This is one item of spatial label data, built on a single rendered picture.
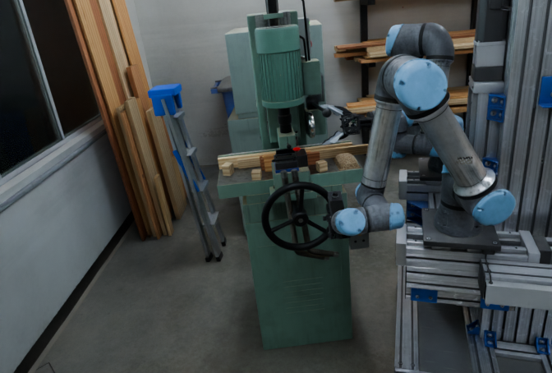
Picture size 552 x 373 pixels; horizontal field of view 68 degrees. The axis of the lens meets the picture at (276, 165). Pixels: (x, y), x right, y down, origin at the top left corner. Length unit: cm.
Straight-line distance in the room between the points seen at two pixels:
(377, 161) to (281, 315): 104
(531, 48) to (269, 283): 134
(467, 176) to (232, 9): 318
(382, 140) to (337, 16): 289
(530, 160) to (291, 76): 88
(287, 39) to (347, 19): 247
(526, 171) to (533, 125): 16
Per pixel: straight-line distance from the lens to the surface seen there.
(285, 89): 164
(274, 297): 198
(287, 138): 173
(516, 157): 156
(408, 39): 164
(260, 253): 183
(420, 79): 105
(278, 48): 161
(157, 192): 316
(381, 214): 119
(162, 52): 422
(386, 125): 122
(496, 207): 127
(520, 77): 150
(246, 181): 167
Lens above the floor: 157
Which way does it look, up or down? 22 degrees down
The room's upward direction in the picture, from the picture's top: 6 degrees counter-clockwise
